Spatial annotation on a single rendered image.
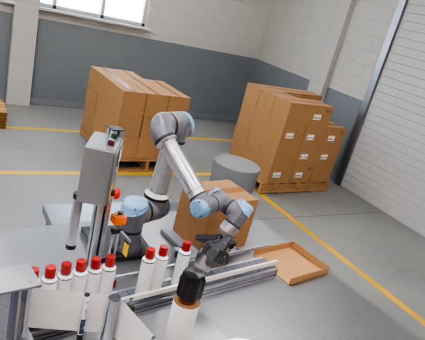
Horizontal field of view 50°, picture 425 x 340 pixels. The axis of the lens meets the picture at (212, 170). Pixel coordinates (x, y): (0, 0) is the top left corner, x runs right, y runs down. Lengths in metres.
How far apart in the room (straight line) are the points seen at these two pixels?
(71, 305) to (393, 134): 5.22
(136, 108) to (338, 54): 3.29
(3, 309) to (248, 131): 4.62
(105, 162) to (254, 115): 4.28
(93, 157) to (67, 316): 0.50
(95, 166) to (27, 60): 5.42
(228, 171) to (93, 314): 2.78
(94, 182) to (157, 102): 3.66
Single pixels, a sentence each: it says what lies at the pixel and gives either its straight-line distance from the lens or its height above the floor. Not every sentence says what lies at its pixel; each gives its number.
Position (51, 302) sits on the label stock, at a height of 1.02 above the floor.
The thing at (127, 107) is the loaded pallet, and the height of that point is 0.72.
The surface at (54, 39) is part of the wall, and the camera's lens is 6.93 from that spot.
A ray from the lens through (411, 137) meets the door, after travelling 6.09.
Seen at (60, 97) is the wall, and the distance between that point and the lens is 7.14.
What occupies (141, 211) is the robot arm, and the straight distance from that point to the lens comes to 2.03.
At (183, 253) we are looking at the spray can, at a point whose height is 1.04.
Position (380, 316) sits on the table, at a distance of 2.33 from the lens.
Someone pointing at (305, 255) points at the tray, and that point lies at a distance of 2.54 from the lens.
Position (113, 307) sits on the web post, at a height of 1.05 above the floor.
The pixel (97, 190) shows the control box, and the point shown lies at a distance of 1.49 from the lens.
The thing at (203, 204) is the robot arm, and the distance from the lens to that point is 1.77.
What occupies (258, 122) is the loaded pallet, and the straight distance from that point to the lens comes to 5.56.
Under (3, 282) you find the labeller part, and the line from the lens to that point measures 1.39.
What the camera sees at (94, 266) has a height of 1.06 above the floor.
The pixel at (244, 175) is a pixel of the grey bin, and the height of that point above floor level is 0.60.
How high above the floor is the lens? 1.97
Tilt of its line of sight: 20 degrees down
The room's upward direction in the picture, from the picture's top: 15 degrees clockwise
